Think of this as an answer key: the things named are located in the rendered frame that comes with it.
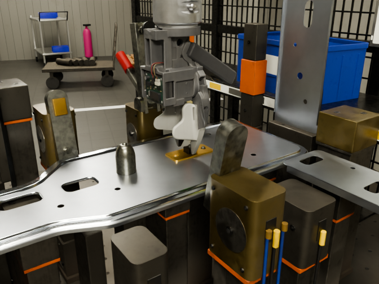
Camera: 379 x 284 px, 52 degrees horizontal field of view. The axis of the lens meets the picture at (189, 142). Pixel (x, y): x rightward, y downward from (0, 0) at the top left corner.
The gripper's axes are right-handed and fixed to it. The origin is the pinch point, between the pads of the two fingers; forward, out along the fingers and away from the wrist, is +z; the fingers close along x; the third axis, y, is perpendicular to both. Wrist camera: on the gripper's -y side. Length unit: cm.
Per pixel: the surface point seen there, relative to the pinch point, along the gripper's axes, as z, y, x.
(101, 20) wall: 37, -285, -705
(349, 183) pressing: 2.2, -13.1, 23.5
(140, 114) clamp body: -2.1, 2.5, -13.3
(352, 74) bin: -6.5, -45.3, 1.1
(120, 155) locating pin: -1.3, 13.8, 0.9
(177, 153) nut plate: 1.9, 2.2, -0.6
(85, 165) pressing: 2.0, 17.2, -5.8
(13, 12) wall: 19, -135, -755
